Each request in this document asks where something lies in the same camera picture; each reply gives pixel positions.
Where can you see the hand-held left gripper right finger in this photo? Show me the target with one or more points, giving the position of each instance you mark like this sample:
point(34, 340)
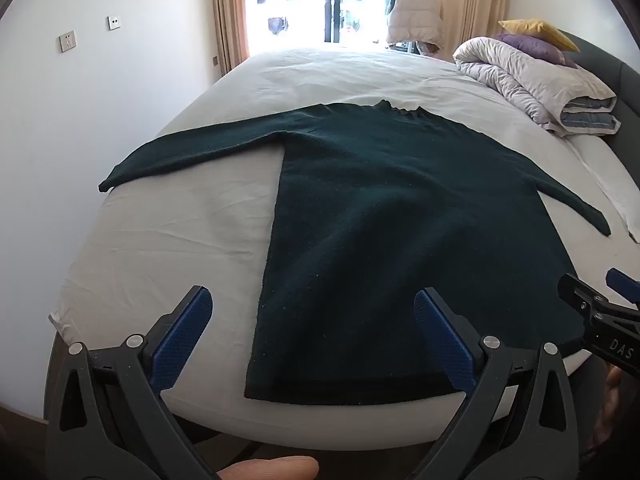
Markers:
point(442, 340)

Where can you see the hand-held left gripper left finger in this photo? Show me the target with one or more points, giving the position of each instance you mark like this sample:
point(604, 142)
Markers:
point(186, 332)

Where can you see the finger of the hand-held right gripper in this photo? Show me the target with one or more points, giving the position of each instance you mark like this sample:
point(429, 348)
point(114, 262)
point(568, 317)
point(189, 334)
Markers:
point(580, 292)
point(622, 282)

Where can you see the dark green sweater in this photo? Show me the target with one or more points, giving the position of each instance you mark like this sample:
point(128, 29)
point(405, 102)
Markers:
point(400, 235)

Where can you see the person's right hand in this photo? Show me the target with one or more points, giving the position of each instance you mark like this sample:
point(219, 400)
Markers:
point(611, 410)

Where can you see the person's left hand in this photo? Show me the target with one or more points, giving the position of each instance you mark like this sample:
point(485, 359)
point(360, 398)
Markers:
point(270, 467)

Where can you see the bed with white sheet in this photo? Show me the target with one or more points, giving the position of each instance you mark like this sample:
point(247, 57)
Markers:
point(175, 240)

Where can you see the white pillow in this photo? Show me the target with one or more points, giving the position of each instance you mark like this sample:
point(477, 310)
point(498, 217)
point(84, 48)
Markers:
point(610, 175)

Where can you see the grey padded headboard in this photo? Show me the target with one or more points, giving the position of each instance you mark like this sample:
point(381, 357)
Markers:
point(602, 60)

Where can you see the folded white duvet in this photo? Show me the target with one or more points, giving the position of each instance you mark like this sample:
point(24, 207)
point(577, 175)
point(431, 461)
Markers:
point(520, 75)

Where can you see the purple pillow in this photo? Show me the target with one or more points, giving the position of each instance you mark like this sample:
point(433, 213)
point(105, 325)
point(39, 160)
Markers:
point(540, 49)

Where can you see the yellow pillow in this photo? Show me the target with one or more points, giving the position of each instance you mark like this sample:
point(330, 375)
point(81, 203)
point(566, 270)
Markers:
point(535, 27)

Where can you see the beige curtain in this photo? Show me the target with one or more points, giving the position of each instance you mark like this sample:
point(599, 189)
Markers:
point(227, 10)
point(470, 0)

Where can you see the small hanging dark cloth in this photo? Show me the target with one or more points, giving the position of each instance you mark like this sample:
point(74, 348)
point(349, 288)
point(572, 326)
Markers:
point(278, 26)

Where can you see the white puffer jacket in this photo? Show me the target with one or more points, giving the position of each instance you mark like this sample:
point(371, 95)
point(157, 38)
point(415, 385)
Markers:
point(412, 17)

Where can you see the white wall socket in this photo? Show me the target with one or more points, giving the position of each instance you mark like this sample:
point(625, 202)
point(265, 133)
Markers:
point(67, 41)
point(114, 22)

